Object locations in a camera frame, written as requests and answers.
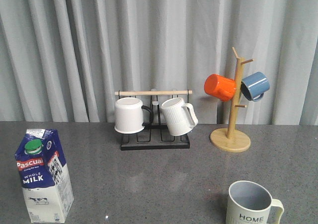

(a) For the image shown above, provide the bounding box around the wooden mug tree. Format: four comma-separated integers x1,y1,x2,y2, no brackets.
210,47,254,152

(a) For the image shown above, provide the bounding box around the black wire mug rack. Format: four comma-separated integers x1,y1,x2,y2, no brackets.
115,89,192,150

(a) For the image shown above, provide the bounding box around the blue white milk carton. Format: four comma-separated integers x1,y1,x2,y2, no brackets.
14,129,74,224

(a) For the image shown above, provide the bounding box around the cream HOME mug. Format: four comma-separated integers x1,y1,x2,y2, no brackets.
226,180,285,224

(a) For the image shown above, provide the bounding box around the white mug black handle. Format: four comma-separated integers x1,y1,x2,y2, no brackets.
114,97,154,134

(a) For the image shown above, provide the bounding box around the blue mug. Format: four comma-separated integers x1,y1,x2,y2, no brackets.
240,72,270,102

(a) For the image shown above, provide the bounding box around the orange mug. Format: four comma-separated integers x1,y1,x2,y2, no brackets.
204,74,236,102

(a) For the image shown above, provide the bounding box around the white ribbed mug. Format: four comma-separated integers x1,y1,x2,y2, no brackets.
160,97,198,136

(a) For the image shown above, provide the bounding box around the grey curtain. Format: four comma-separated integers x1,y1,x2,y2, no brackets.
0,0,318,125

